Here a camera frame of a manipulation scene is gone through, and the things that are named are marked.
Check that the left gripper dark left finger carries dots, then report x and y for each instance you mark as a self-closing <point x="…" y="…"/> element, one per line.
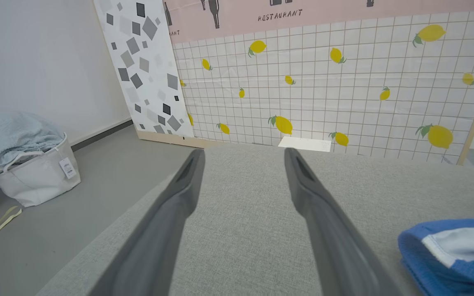
<point x="159" y="230"/>

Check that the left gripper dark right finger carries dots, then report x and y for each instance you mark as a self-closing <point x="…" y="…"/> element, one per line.
<point x="327" y="238"/>

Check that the blue and white garment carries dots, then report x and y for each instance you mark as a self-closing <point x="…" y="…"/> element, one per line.
<point x="447" y="267"/>

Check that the light blue knitted garment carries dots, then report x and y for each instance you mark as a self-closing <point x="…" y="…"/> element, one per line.
<point x="19" y="133"/>

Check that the grey fabric sofa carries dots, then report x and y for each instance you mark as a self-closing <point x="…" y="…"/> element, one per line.
<point x="245" y="230"/>

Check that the white paper sheet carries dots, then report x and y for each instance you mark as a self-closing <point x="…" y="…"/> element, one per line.
<point x="305" y="144"/>

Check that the white paper hang tag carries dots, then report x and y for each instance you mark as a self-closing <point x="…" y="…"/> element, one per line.
<point x="68" y="167"/>

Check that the white fabric laundry bag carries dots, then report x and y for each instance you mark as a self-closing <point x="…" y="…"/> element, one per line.
<point x="35" y="181"/>

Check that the pale yellow plastic strip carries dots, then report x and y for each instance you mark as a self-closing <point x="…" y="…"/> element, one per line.
<point x="5" y="219"/>

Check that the lemon grid restaurant backdrop sheet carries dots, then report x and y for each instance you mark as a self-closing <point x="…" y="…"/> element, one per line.
<point x="335" y="82"/>

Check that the grey squares pattern backdrop panel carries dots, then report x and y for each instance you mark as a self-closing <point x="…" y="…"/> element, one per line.
<point x="146" y="70"/>

